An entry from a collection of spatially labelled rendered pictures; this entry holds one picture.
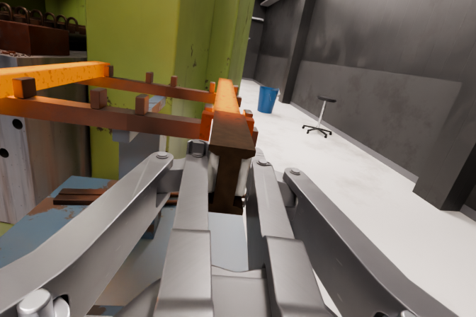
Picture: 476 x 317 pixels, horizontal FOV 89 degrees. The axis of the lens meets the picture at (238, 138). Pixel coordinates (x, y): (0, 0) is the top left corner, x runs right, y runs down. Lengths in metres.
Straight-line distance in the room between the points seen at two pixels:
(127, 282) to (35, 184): 0.45
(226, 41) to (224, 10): 0.12
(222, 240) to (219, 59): 0.83
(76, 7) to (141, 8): 0.55
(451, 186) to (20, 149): 2.81
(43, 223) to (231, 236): 0.33
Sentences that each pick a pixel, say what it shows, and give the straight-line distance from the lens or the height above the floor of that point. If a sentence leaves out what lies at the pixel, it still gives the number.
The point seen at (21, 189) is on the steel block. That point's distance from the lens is 0.83.
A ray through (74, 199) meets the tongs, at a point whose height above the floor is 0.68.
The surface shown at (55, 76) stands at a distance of 0.41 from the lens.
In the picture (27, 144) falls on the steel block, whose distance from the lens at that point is 0.75.
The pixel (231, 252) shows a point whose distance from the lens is 0.48.
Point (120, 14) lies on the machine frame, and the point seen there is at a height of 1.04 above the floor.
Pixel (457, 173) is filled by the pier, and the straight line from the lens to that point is 2.76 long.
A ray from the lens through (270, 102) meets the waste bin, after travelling 4.73.
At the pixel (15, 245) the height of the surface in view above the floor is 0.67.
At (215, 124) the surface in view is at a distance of 0.17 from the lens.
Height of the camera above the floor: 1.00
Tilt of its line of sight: 19 degrees down
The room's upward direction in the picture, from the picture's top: 10 degrees clockwise
